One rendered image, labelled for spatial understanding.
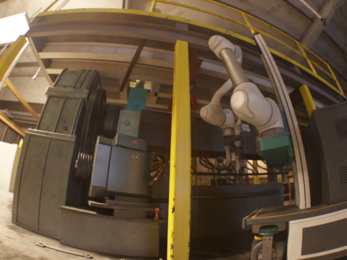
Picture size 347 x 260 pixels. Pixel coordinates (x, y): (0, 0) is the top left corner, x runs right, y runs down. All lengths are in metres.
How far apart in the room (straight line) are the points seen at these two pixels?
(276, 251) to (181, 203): 0.59
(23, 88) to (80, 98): 6.92
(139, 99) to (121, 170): 1.26
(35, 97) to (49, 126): 6.03
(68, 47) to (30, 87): 6.07
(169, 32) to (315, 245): 1.89
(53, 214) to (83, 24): 1.71
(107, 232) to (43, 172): 0.69
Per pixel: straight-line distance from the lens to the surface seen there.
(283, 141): 0.91
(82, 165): 1.27
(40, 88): 7.84
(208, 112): 1.04
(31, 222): 1.57
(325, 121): 1.04
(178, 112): 1.02
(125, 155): 1.20
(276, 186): 2.60
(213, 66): 2.18
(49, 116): 1.71
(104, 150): 1.17
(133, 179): 1.20
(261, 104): 0.84
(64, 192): 1.37
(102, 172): 1.15
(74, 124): 1.53
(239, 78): 0.98
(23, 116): 9.18
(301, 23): 6.92
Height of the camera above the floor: 0.43
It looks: 24 degrees up
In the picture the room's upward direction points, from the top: 2 degrees clockwise
